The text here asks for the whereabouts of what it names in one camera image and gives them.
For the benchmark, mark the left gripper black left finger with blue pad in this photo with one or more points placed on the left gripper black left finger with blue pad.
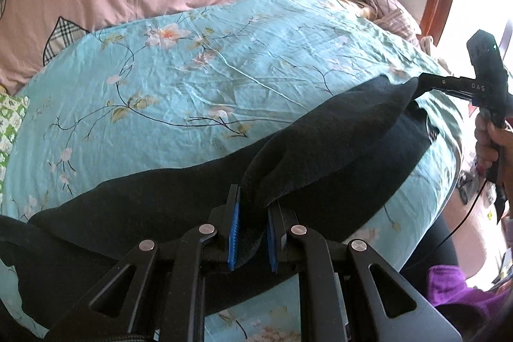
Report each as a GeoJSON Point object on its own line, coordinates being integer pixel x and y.
{"type": "Point", "coordinates": [157, 291]}

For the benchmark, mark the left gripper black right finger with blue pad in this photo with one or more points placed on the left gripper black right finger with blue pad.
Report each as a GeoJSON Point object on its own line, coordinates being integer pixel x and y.
{"type": "Point", "coordinates": [348, 292]}

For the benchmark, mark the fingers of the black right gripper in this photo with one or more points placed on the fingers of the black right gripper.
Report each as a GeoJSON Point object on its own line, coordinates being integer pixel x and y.
{"type": "Point", "coordinates": [459, 87]}

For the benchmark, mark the black pants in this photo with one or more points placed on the black pants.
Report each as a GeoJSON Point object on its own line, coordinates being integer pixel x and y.
{"type": "Point", "coordinates": [335, 167]}

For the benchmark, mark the person's right hand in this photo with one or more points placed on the person's right hand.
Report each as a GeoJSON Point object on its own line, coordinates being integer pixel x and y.
{"type": "Point", "coordinates": [486, 133]}

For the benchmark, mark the purple cloth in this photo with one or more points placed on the purple cloth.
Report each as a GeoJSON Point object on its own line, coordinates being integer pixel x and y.
{"type": "Point", "coordinates": [446, 285]}

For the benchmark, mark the person's black trouser leg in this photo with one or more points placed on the person's black trouser leg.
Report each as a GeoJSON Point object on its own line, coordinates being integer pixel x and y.
{"type": "Point", "coordinates": [435, 248]}

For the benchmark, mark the pink striped cloth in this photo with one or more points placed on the pink striped cloth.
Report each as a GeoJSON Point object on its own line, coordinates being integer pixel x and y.
{"type": "Point", "coordinates": [392, 16]}

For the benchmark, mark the light blue floral bedsheet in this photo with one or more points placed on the light blue floral bedsheet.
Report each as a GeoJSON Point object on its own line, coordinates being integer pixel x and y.
{"type": "Point", "coordinates": [179, 90]}

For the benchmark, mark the green white checkered pillow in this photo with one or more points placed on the green white checkered pillow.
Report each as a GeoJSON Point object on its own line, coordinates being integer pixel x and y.
{"type": "Point", "coordinates": [13, 111]}

